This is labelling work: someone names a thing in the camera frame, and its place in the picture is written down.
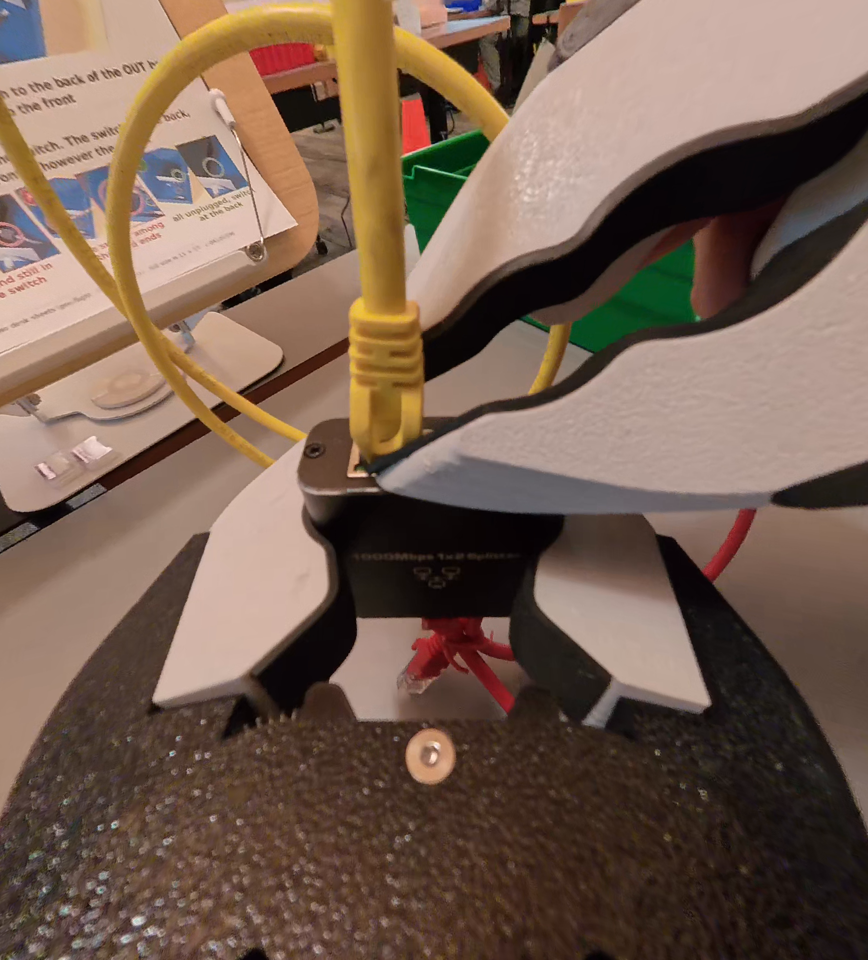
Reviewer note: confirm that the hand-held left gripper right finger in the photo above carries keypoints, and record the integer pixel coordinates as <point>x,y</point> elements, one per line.
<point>622,600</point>

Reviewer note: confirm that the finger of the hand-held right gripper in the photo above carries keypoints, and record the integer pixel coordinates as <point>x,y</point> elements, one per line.
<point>749,405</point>
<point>659,135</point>

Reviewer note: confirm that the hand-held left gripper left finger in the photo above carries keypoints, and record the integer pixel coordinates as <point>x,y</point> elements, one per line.
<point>246,600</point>

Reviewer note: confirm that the black ethernet splitter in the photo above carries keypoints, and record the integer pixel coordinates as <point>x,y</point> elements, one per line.
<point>434,578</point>

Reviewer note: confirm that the person's right hand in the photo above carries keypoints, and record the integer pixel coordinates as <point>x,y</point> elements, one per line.
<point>727,263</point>

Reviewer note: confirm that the green plastic bin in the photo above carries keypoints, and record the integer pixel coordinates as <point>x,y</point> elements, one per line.
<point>442,180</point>

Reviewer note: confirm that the wooden clipboard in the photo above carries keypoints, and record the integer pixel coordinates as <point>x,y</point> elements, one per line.
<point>291,195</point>

